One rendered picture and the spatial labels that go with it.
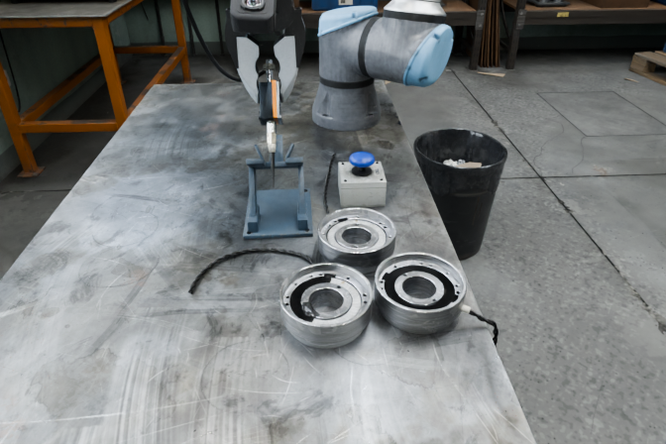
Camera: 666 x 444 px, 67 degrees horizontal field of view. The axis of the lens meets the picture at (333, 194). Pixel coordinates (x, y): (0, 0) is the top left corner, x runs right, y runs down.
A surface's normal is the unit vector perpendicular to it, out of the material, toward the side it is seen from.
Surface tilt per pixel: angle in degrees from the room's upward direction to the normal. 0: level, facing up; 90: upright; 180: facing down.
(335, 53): 90
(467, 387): 0
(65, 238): 0
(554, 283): 0
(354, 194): 90
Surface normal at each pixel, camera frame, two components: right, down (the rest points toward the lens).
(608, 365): 0.00, -0.86
